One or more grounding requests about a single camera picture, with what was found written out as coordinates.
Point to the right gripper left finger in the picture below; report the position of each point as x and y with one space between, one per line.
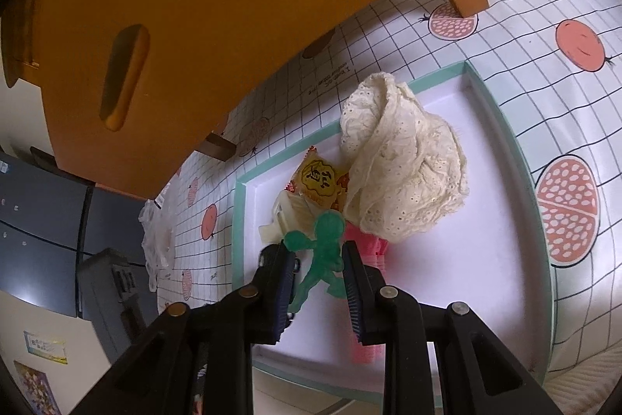
278 266

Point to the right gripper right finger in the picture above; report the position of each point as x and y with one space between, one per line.
362 284

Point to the pink hair roller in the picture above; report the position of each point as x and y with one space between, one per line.
364 257

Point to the green plastic figure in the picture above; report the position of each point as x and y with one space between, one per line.
326 260

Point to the yellow snack packet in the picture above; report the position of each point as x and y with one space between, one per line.
320 181

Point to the cream lace cloth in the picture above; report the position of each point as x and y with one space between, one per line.
407 169

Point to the wooden drawer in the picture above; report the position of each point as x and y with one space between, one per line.
218 31

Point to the clear plastic bag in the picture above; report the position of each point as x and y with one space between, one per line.
157 218

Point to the white teal-rimmed tray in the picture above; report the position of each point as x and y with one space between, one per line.
491 254

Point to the wooden nightstand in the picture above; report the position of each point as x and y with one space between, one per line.
233 21

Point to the fruit pattern tablecloth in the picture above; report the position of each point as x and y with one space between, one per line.
552 66

